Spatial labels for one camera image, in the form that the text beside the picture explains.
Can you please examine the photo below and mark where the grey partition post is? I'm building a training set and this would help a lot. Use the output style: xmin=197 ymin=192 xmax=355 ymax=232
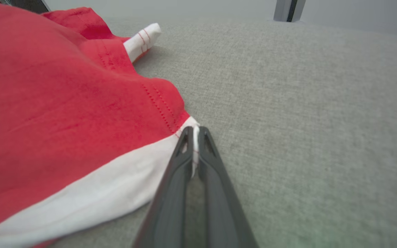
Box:
xmin=273 ymin=0 xmax=306 ymax=23

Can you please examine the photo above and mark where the red and white garment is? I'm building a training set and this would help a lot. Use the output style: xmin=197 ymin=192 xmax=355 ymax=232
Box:
xmin=0 ymin=3 xmax=201 ymax=248

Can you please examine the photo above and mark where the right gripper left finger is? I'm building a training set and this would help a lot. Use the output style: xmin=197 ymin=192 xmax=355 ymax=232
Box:
xmin=133 ymin=126 xmax=194 ymax=248

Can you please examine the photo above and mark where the grey fabric sofa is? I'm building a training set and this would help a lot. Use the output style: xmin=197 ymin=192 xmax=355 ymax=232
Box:
xmin=47 ymin=15 xmax=397 ymax=248

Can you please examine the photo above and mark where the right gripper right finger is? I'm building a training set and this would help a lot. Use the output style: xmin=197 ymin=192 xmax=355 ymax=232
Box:
xmin=198 ymin=126 xmax=259 ymax=248

